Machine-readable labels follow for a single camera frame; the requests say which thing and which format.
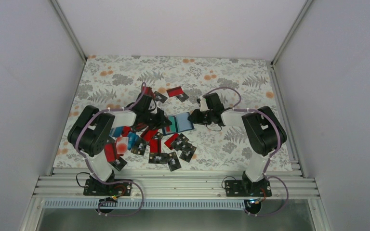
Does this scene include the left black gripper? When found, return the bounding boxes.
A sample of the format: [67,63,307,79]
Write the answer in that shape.
[143,109,171,131]

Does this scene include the teal card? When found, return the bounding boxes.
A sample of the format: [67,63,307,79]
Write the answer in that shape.
[166,115,177,133]

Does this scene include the blue card holder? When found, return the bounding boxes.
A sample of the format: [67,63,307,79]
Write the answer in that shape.
[162,112,195,136]

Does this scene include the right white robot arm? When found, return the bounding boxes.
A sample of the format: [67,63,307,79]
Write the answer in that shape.
[188,93,287,196]

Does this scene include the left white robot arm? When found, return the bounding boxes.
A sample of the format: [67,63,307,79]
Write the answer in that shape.
[67,93,172,195]

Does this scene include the red card left cluster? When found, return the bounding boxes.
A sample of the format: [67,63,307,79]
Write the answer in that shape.
[140,128,158,142]

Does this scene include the blue card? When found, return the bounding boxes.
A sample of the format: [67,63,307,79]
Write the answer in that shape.
[127,131,139,150]

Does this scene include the black VIP card far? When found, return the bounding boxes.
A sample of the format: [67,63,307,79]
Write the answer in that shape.
[154,91,168,103]

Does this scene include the black vip card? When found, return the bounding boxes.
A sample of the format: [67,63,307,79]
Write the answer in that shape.
[180,145,197,163]
[148,153,168,164]
[154,91,168,103]

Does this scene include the white red spot card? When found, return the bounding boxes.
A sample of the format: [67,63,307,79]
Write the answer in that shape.
[115,137,129,156]

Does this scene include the red card centre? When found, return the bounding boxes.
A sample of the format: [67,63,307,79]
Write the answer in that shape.
[164,133,179,150]

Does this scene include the black VIP card front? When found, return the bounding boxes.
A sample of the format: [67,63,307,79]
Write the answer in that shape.
[148,153,168,164]

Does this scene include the red black stripe card far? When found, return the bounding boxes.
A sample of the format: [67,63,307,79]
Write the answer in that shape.
[166,86,184,97]

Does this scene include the black VIP card right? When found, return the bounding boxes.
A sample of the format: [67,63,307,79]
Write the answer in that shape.
[180,145,197,163]

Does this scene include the black card near base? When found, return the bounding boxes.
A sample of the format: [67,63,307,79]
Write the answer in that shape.
[109,156,127,171]

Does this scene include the floral table mat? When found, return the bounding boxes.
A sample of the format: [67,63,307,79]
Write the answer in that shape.
[54,55,278,171]

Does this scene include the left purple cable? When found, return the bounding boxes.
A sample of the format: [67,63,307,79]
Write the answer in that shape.
[74,82,148,218]

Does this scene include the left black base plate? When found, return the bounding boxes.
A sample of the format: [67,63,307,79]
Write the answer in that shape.
[83,178,132,196]

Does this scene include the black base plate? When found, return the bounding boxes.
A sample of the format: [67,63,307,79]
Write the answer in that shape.
[225,179,272,197]
[83,178,132,196]

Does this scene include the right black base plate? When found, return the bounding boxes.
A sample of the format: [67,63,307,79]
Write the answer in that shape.
[225,179,272,197]

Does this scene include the aluminium rail frame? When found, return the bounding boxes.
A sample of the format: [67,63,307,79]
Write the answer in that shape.
[33,168,320,199]

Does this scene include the grey perforated cable duct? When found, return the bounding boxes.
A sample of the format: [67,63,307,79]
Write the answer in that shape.
[41,198,245,210]

